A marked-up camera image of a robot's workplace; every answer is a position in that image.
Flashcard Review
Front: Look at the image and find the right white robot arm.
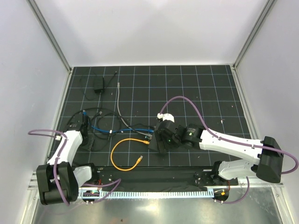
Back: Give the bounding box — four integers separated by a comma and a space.
153, 120, 284, 185

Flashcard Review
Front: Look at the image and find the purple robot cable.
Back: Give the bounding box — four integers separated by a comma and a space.
161, 95, 299, 203
28, 129, 121, 206

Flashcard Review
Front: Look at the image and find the grey ethernet cable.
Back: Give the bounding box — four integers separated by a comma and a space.
116, 82, 152, 137

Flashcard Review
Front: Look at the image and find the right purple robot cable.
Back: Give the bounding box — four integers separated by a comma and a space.
161, 95, 299, 203

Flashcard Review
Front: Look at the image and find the thin black flat cable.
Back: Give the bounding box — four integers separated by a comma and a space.
79, 71, 119, 110

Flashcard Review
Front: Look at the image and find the yellow ethernet cable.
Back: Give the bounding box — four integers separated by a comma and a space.
110, 138, 150, 172

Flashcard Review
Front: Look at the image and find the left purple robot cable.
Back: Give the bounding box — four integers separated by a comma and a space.
28, 129, 121, 206

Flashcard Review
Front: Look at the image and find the black grid mat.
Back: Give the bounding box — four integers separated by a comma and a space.
57, 65, 250, 167

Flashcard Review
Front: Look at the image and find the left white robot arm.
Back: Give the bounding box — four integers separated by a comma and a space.
36, 112, 99, 206

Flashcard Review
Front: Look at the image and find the blue ethernet cable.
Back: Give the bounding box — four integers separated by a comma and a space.
82, 110, 155, 134

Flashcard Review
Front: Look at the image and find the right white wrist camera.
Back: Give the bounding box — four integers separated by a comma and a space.
157, 113, 175, 122

